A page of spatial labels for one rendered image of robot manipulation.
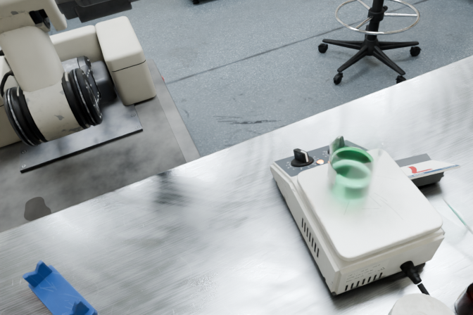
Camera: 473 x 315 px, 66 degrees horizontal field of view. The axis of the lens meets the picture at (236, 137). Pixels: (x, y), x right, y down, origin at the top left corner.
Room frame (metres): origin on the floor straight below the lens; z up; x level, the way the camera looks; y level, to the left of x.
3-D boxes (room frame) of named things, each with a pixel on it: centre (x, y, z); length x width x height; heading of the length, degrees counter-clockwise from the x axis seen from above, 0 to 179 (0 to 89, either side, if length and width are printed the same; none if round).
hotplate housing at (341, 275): (0.25, -0.13, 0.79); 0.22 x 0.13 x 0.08; 12
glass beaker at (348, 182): (0.25, -0.12, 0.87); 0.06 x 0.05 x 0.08; 130
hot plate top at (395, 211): (0.23, -0.13, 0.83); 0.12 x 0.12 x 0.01; 12
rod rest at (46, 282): (0.20, 0.24, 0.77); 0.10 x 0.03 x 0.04; 47
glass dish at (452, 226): (0.23, -0.25, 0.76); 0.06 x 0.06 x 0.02
